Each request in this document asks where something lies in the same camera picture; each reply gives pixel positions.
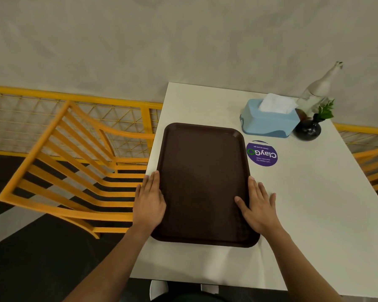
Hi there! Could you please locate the yellow mesh railing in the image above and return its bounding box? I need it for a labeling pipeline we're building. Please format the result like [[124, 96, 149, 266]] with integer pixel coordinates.
[[333, 122, 378, 154], [0, 84, 164, 165]]

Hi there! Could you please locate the green leafy plant sprig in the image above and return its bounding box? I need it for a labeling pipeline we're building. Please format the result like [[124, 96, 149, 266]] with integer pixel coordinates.
[[313, 99, 335, 122]]

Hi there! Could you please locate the person's right hand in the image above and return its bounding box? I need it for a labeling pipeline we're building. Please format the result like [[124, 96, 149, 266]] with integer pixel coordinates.
[[234, 176, 286, 239]]

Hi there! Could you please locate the round purple sticker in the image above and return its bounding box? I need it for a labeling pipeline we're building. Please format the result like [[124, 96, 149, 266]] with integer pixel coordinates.
[[246, 140, 278, 168]]

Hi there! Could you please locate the person's left hand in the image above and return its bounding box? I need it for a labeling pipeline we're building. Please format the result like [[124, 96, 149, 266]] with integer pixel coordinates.
[[132, 170, 167, 234]]

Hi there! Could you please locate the yellow slatted chair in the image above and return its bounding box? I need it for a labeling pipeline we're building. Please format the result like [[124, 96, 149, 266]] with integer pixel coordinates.
[[352, 144, 378, 213], [0, 100, 156, 240]]

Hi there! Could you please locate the light blue tissue box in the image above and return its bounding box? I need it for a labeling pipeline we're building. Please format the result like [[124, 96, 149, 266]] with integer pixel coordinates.
[[240, 98, 301, 139]]

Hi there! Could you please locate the white tissue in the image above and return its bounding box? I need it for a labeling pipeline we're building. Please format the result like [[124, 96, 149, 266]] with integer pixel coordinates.
[[259, 93, 298, 115]]

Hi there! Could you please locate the round black vase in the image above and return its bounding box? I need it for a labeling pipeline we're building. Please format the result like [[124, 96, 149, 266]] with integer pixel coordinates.
[[294, 118, 322, 142]]

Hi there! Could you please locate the person's left forearm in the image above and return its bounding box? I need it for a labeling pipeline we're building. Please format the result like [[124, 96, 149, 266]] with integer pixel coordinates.
[[63, 226, 156, 302]]

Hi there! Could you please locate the dark brown plastic tray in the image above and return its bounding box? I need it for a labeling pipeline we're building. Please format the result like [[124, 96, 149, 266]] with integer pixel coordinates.
[[150, 122, 261, 248]]

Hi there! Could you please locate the person's right forearm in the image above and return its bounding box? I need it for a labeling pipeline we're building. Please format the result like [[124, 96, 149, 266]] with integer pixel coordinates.
[[261, 228, 344, 302]]

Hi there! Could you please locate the clear glass bottle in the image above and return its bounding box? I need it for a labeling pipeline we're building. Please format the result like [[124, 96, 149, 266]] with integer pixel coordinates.
[[296, 61, 344, 119]]

